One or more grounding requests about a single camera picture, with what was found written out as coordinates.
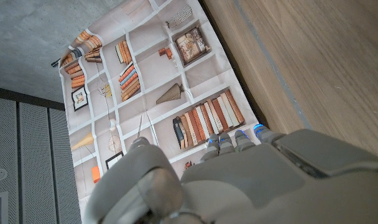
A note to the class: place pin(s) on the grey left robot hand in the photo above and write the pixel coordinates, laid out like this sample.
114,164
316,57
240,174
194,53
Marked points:
270,186

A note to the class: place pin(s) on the printed bookshelf backdrop cloth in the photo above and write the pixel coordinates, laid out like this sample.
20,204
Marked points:
151,77

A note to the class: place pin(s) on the black backdrop pole end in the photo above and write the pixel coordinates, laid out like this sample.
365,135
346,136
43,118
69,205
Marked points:
55,63

